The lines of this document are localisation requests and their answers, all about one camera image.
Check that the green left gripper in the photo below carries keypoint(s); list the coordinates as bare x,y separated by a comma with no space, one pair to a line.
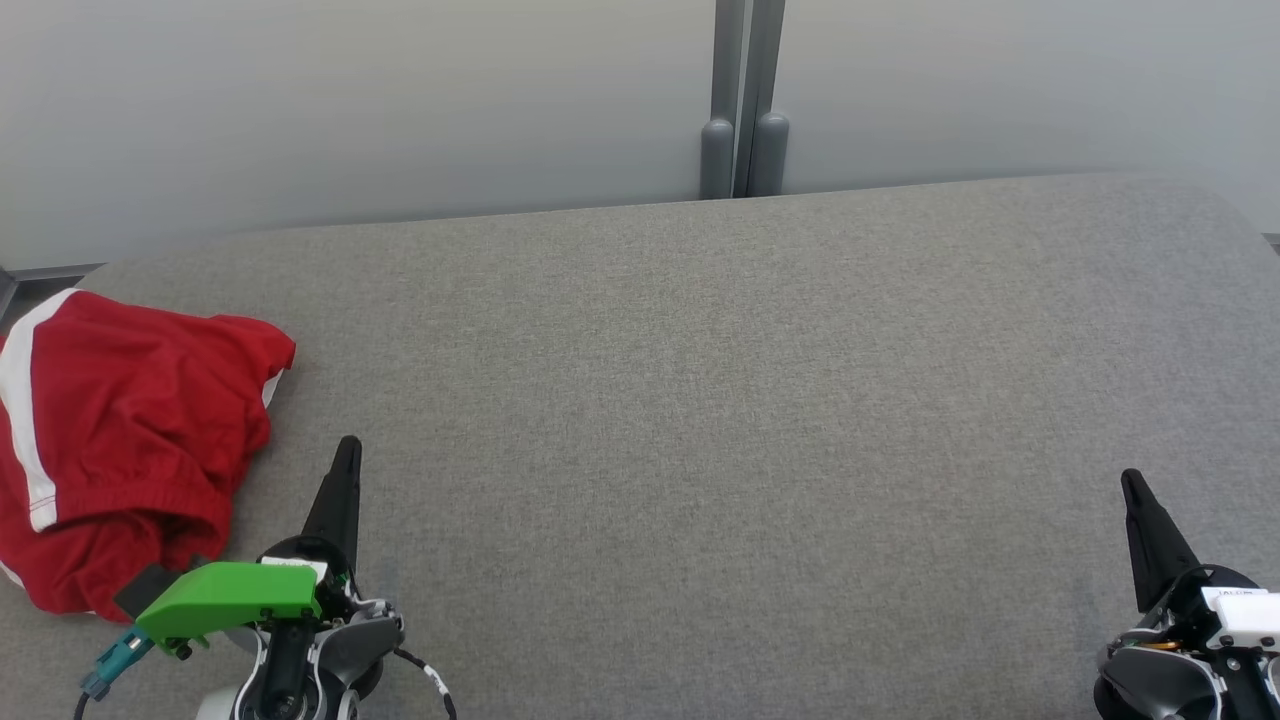
230,595

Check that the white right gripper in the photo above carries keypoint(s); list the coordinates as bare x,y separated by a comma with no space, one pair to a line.
1240,610

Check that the red shirt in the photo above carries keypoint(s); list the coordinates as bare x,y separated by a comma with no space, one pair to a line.
130,420

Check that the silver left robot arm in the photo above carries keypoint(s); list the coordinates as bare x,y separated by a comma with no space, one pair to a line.
350,645

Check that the teal left camera connector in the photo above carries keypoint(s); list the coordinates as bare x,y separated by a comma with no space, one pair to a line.
115,662

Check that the grey partition base rail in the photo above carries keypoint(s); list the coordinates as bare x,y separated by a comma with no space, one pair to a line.
50,272

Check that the grey partition post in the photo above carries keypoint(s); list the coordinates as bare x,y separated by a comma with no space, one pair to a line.
722,150
768,150

